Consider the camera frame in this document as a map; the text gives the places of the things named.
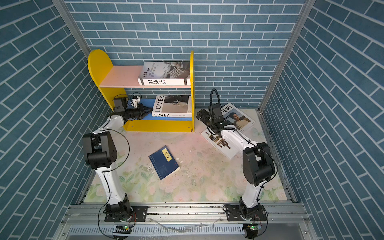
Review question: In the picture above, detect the navy blue book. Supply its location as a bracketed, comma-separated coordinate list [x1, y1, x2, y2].
[149, 146, 180, 180]

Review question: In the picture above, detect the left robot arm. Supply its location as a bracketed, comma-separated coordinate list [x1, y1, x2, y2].
[82, 95, 153, 221]

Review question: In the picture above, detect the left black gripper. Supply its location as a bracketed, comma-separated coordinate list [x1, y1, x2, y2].
[123, 103, 153, 120]

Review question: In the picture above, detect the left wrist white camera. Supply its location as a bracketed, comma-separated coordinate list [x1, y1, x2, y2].
[130, 94, 142, 109]

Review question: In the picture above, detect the white LOVER book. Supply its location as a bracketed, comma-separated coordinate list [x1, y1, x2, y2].
[152, 95, 192, 118]

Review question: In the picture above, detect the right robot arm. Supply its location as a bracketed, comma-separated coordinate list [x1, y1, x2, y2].
[197, 89, 277, 212]

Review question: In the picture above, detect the white brown-pattern book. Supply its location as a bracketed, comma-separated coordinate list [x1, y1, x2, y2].
[201, 129, 239, 159]

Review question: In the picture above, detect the Heritage Cultural book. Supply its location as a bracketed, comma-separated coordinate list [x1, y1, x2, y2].
[138, 61, 191, 86]

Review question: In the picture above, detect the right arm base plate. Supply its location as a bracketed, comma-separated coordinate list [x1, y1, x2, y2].
[222, 204, 268, 222]

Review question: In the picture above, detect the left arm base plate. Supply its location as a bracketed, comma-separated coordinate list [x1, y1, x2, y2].
[104, 206, 149, 223]

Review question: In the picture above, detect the yellow pink blue bookshelf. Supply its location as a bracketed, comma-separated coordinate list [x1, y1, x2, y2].
[88, 49, 195, 133]

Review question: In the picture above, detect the aluminium front rail frame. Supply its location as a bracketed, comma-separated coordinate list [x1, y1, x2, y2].
[54, 201, 317, 240]

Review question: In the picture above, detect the white LOEWE book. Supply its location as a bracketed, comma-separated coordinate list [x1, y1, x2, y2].
[221, 103, 255, 133]

